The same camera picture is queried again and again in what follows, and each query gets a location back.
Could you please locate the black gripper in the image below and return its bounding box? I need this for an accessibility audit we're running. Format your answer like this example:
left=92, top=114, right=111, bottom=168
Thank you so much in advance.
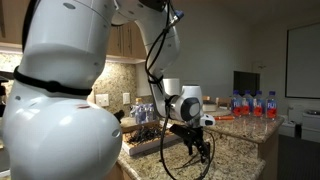
left=169, top=123, right=212, bottom=164

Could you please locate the cardboard cover box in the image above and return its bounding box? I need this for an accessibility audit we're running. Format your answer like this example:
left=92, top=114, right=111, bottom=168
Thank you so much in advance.
left=121, top=120, right=183, bottom=157

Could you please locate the single black zip tie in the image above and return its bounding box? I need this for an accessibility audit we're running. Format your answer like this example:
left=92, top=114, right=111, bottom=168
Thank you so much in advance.
left=173, top=151, right=204, bottom=170

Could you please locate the orange marker pen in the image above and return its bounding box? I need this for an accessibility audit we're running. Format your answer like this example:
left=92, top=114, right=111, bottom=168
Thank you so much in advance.
left=214, top=115, right=236, bottom=121

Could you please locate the pile of black zip ties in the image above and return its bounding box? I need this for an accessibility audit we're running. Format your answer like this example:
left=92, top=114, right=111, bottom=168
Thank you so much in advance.
left=128, top=125, right=172, bottom=145

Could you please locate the wooden chair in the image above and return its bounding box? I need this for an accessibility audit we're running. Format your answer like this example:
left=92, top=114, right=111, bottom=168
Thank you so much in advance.
left=215, top=96, right=233, bottom=110

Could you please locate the Fiji water bottle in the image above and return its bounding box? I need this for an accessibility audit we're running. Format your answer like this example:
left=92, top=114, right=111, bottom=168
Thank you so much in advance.
left=253, top=90, right=266, bottom=118
left=265, top=90, right=279, bottom=121
left=230, top=89, right=243, bottom=118
left=242, top=89, right=254, bottom=117

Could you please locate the small clear water bottle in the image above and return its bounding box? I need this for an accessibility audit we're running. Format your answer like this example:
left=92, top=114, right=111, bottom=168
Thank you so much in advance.
left=145, top=103, right=156, bottom=123

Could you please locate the large clear water bottle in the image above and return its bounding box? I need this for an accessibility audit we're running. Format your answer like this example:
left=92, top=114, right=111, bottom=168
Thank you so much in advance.
left=134, top=104, right=147, bottom=125

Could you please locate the white paper towel roll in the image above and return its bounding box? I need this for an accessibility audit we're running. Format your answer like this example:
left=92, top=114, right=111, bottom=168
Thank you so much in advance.
left=162, top=78, right=181, bottom=98

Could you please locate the black flat screen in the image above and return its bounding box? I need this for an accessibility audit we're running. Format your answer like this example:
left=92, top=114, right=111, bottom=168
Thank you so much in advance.
left=233, top=70, right=261, bottom=98

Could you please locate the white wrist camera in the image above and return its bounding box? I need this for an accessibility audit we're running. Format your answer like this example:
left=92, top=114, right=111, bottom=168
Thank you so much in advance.
left=199, top=114, right=217, bottom=127

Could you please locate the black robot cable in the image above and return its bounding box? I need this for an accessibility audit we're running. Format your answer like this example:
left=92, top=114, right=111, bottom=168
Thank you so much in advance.
left=144, top=0, right=216, bottom=180

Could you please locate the white wall outlet plate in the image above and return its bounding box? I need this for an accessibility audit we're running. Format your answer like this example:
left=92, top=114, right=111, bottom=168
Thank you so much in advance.
left=122, top=92, right=131, bottom=106
left=95, top=93, right=110, bottom=108

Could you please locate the wooden wall cabinet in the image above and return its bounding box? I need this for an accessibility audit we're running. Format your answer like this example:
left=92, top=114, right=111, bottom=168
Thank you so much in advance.
left=105, top=21, right=148, bottom=65

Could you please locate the white wall board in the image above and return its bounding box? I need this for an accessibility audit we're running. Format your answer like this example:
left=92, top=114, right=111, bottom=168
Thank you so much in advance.
left=285, top=22, right=320, bottom=100

